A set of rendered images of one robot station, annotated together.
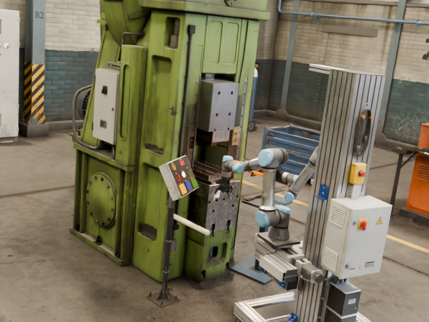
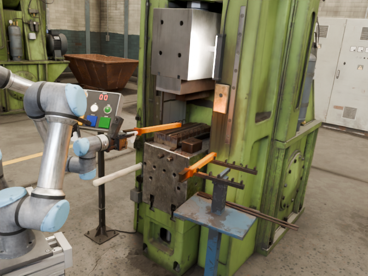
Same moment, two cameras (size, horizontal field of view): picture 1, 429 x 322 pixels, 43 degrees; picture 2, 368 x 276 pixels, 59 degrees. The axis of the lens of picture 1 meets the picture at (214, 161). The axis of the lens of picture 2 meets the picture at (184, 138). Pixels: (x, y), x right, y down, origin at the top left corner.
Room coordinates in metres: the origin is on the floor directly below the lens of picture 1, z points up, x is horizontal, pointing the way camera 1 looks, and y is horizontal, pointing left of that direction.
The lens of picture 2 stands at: (4.32, -2.05, 1.63)
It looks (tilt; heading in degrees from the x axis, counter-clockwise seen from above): 18 degrees down; 81
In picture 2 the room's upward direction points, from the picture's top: 4 degrees clockwise
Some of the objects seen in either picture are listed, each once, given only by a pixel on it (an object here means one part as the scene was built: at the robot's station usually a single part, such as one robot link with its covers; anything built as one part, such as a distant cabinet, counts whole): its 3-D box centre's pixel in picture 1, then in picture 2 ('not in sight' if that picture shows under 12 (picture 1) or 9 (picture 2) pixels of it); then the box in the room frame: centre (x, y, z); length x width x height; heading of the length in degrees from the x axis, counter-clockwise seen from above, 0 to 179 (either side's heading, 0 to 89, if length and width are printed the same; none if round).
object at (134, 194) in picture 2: (170, 245); (136, 195); (4.34, 0.30, 0.36); 0.09 x 0.07 x 0.12; 135
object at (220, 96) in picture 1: (210, 103); (195, 44); (4.69, 0.08, 1.56); 0.42 x 0.39 x 0.40; 45
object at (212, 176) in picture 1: (200, 170); (184, 133); (4.66, 0.11, 0.96); 0.42 x 0.20 x 0.09; 45
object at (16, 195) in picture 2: not in sight; (11, 207); (3.88, -0.94, 0.98); 0.13 x 0.12 x 0.14; 163
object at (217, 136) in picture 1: (204, 131); (188, 82); (4.66, 0.11, 1.32); 0.42 x 0.20 x 0.10; 45
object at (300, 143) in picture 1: (304, 154); not in sight; (8.43, -1.41, 0.36); 1.20 x 0.80 x 0.72; 51
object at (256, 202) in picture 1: (267, 201); (217, 212); (4.78, -0.52, 0.70); 0.40 x 0.30 x 0.02; 143
